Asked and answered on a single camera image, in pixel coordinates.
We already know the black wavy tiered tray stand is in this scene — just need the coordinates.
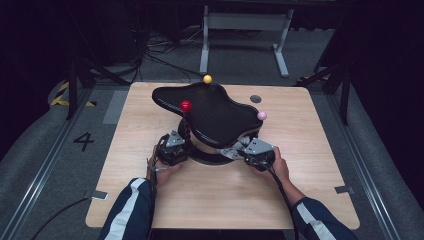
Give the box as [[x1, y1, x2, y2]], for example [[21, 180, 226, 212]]
[[151, 74, 268, 166]]

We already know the grey metal stand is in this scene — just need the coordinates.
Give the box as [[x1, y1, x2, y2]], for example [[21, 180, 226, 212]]
[[199, 4, 295, 78]]

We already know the grey tape piece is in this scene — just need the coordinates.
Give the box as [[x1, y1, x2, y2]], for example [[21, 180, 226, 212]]
[[87, 189, 110, 202], [334, 185, 355, 195]]

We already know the bundle of black floor cables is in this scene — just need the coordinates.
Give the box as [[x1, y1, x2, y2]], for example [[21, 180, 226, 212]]
[[131, 28, 205, 77]]

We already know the yellow black hazard tape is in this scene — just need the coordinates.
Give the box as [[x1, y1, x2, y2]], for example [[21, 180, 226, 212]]
[[49, 81, 98, 108]]

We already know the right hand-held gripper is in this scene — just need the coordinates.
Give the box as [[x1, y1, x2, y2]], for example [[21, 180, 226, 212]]
[[243, 137, 278, 172]]

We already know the black floor cable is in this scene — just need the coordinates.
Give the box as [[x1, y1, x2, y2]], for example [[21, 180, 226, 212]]
[[31, 197, 92, 240]]

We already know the metal floor rail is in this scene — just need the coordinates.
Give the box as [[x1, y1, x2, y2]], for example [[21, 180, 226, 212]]
[[323, 93, 401, 240], [0, 89, 95, 240]]

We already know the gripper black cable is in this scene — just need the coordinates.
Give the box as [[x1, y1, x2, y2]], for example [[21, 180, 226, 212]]
[[263, 164, 300, 240], [146, 159, 158, 236]]

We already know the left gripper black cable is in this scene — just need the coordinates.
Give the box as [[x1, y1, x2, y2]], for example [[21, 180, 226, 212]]
[[146, 159, 158, 236]]

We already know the grey floor tape patch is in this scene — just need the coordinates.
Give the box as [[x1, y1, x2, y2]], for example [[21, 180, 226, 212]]
[[102, 90, 130, 126]]

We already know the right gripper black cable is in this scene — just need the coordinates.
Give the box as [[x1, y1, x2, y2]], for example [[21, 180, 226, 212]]
[[263, 164, 300, 240]]

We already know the black tripod stand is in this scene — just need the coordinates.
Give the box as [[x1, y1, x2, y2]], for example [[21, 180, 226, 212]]
[[64, 56, 131, 121], [294, 63, 352, 127]]

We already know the person's left hand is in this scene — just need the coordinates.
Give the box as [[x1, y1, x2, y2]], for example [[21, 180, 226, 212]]
[[146, 146, 184, 188]]

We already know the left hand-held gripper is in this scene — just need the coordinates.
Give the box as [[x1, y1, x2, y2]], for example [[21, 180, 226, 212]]
[[155, 129, 190, 167]]

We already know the person's right hand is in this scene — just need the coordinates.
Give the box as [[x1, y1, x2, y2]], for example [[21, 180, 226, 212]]
[[252, 147, 291, 188]]

